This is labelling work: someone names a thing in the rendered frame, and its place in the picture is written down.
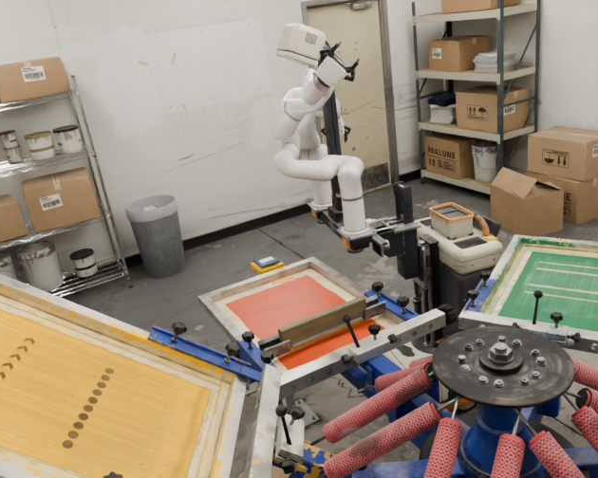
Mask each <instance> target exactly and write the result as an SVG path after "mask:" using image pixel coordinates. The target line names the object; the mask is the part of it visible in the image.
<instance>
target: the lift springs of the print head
mask: <svg viewBox="0 0 598 478"><path fill-rule="evenodd" d="M432 357H433V355H431V356H428V357H425V358H419V359H416V360H413V361H411V362H410V364H409V368H407V369H403V370H400V371H397V372H394V373H390V374H387V375H383V376H380V377H377V379H376V381H375V385H373V386H369V387H365V388H364V389H365V390H369V389H373V388H376V389H377V390H378V391H379V393H377V394H376V395H374V396H372V397H371V398H369V399H368V400H366V401H364V402H363V403H361V404H359V405H358V406H356V407H354V408H353V409H351V410H349V411H348V412H346V413H344V414H342V415H340V416H338V417H337V418H335V419H333V420H332V421H330V422H328V423H327V424H326V425H325V426H324V436H322V437H321V438H319V439H317V440H315V441H314V442H312V443H310V445H312V446H314V445H315V444H317V443H319V442H320V441H322V440H324V439H325V438H326V439H327V441H329V442H331V443H333V444H334V443H336V442H338V441H340V440H341V439H343V438H345V437H346V436H348V435H350V434H352V433H353V432H356V431H357V430H359V429H360V428H362V427H363V426H365V425H367V424H368V423H370V422H372V421H374V420H375V419H377V418H379V417H380V416H382V415H384V414H386V413H388V412H390V411H391V410H393V409H395V408H397V407H398V406H400V405H402V404H403V403H404V402H406V401H408V400H409V399H411V398H413V397H414V396H416V395H419V394H420V393H422V392H424V391H425V390H427V389H429V388H431V387H432V383H433V382H436V381H438V379H437V377H436V375H435V373H434V371H433V366H432ZM571 359H572V361H573V364H574V368H575V377H574V382H577V383H579V384H582V385H584V386H587V387H590V388H591V389H594V390H596V391H598V368H596V367H593V366H591V365H588V364H586V363H584V362H582V361H579V360H577V359H574V358H571ZM591 389H589V388H583V389H581V390H580V391H579V392H578V393H577V394H575V393H572V392H570V391H566V392H565V393H564V394H563V397H564V398H565V399H566V400H567V401H568V402H569V404H570V405H571V406H572V407H573V409H574V410H575V411H576V412H575V413H574V414H572V415H571V417H572V419H571V420H570V421H571V422H572V423H573V424H574V426H575V427H576V428H577V429H578V430H579V432H580V433H581V434H583V435H584V437H585V438H586V439H587V440H588V441H589V443H590V444H591V445H592V446H593V448H594V449H595V450H596V451H597V452H598V392H596V391H593V390H591ZM569 395H571V396H573V397H575V402H576V405H575V403H574V402H573V401H572V400H571V399H570V397H569ZM461 399H462V397H460V396H458V397H457V398H455V399H453V400H451V401H450V402H448V403H446V404H444V405H442V406H441V407H438V405H437V404H436V403H435V402H433V403H432V402H431V401H429V402H427V403H425V404H424V405H422V406H420V407H418V408H417V409H416V410H414V411H412V412H411V413H409V414H406V415H405V416H403V417H401V418H399V419H398V420H396V421H394V422H393V423H391V424H389V425H387V426H386V427H384V428H382V429H380V430H379V431H377V432H374V433H373V434H371V435H369V436H368V437H367V438H365V439H363V440H362V441H360V442H358V443H356V444H355V445H353V446H351V447H349V448H348V449H346V450H343V451H342V452H340V453H338V454H336V455H335V456H333V457H331V458H330V459H328V460H326V462H325V463H324V471H325V473H323V474H321V475H320V476H318V477H316V478H324V477H325V476H326V477H327V478H344V477H345V476H347V475H348V474H350V473H352V472H353V471H355V470H357V469H359V468H361V467H363V466H365V465H367V464H368V463H370V462H372V461H374V460H375V459H377V458H379V457H381V456H383V455H384V454H386V453H388V452H390V451H392V450H394V449H395V448H397V447H398V446H400V445H402V444H404V443H406V442H407V441H409V440H411V439H413V438H414V437H416V436H418V435H420V434H422V433H423V432H426V431H428V430H430V429H431V428H433V427H435V426H437V425H438V424H439V426H438V429H437V433H436V436H435V440H434V443H433V447H432V450H431V453H430V457H429V460H428V464H427V467H426V471H425V473H424V477H423V478H451V475H452V471H453V467H454V464H455V460H456V457H457V453H458V446H459V442H460V438H461V436H462V432H463V427H462V426H461V423H460V422H458V421H457V420H455V418H456V415H457V411H458V405H459V402H460V400H461ZM454 403H456V404H455V408H454V411H453V414H452V418H449V417H444V418H443V415H442V413H441V411H442V410H444V409H445V408H447V407H449V406H451V405H452V404H454ZM513 410H514V411H515V413H516V416H515V421H514V428H513V433H512V434H509V433H504V434H503V435H500V437H499V441H498V445H497V450H496V454H495V461H494V465H493V470H492V474H491V478H519V474H520V470H521V465H522V460H523V455H524V450H525V447H526V444H525V443H524V442H523V439H521V438H520V437H518V436H516V432H517V427H518V423H519V418H520V419H521V420H522V422H523V423H524V424H525V425H526V427H527V428H528V429H529V431H530V432H531V433H532V434H533V438H531V439H530V440H529V442H530V444H529V445H528V446H529V448H530V449H531V450H532V452H533V453H534V455H535V456H536V457H537V459H538V460H539V461H540V462H541V464H542V465H543V466H544V468H545V469H546V470H547V472H548V473H549V474H550V476H551V477H552V478H586V477H585V476H584V475H583V473H582V472H581V471H580V470H579V468H577V467H576V466H575V464H574V463H573V462H572V460H571V459H570V458H569V456H568V455H567V454H566V453H565V451H564V450H563V449H562V448H561V446H560V445H559V444H558V443H557V441H556V440H555V439H554V438H553V436H552V435H551V434H550V432H545V431H542V432H540V433H536V432H535V430H534V429H533V428H532V426H531V425H530V424H529V422H528V421H527V420H526V419H525V417H524V416H523V415H522V414H521V410H522V408H520V409H513ZM442 418H443V419H442Z"/></svg>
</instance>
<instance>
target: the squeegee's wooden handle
mask: <svg viewBox="0 0 598 478"><path fill-rule="evenodd" d="M365 308H366V300H365V298H364V297H362V296H361V297H359V298H356V299H354V300H351V301H349V302H346V303H342V304H339V305H337V306H334V307H332V308H330V309H328V310H325V311H322V312H320V313H317V314H315V315H312V316H310V317H307V318H305V319H302V320H301V321H298V322H294V323H291V324H289V325H286V326H284V327H281V328H279V329H278V334H279V339H280V342H283V341H285V340H290V347H291V345H292V344H294V343H296V342H298V341H300V340H304V339H306V338H309V337H311V336H314V335H316V334H319V333H321V332H323V331H326V330H328V329H330V328H332V327H335V326H337V325H340V324H342V323H344V322H343V316H344V315H349V316H350V318H351V319H352V320H353V319H356V318H358V317H364V309H365Z"/></svg>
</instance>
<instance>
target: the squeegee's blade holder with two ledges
mask: <svg viewBox="0 0 598 478"><path fill-rule="evenodd" d="M362 319H363V317H358V318H356V319H353V320H351V321H350V323H351V324H353V323H355V322H359V321H361V320H362ZM346 326H347V324H346V323H342V324H340V325H337V326H335V327H332V328H330V329H328V330H326V331H323V332H321V333H319V334H316V335H314V336H311V337H309V338H306V339H304V340H300V341H298V342H296V343H294V344H292V345H291V347H292V348H295V347H297V346H300V345H302V344H305V343H307V342H310V341H312V340H316V339H318V338H321V337H323V336H325V335H327V334H329V333H332V332H334V331H337V330H339V329H342V328H344V327H346Z"/></svg>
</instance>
